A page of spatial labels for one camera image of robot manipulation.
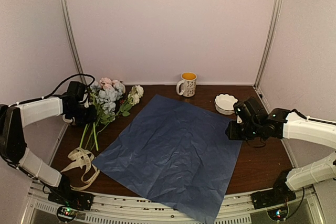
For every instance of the right circuit board with LEDs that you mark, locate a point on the right circuit board with LEDs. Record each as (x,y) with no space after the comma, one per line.
(277,214)

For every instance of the aluminium frame post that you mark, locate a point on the aluminium frame post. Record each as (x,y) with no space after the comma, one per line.
(70,36)
(269,40)

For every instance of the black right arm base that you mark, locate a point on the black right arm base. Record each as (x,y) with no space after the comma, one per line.
(279,194)

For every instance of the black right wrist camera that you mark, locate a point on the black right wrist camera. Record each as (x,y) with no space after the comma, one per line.
(248,109)

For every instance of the left circuit board with LEDs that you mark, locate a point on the left circuit board with LEDs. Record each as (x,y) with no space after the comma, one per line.
(66,214)

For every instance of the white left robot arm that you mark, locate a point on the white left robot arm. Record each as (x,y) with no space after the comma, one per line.
(14,150)

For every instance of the left aluminium frame post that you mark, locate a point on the left aluminium frame post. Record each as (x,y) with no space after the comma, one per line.
(70,36)

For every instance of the blue wrapping paper sheet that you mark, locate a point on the blue wrapping paper sheet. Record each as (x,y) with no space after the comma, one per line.
(176,154)

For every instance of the circuit board with leds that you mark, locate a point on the circuit board with leds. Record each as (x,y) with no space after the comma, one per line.
(277,214)
(66,214)

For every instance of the right aluminium frame post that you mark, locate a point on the right aluminium frame post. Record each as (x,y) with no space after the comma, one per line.
(269,40)

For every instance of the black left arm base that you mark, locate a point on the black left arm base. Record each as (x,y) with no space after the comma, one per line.
(63,194)

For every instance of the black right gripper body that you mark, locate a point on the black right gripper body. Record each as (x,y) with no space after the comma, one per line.
(250,132)

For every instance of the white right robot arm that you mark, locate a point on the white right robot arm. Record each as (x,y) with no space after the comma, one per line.
(292,125)

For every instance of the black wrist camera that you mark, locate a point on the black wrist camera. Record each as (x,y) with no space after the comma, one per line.
(248,109)
(76,90)

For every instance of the white mug yellow inside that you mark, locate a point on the white mug yellow inside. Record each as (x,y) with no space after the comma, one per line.
(187,85)

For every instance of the cream printed ribbon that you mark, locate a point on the cream printed ribbon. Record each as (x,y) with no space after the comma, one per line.
(82,159)

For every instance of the white scalloped bowl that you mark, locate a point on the white scalloped bowl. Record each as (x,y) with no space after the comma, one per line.
(224,104)

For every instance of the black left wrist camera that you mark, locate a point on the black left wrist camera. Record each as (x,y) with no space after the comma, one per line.
(76,90)

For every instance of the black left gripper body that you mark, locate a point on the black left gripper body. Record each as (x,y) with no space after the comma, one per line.
(82,116)

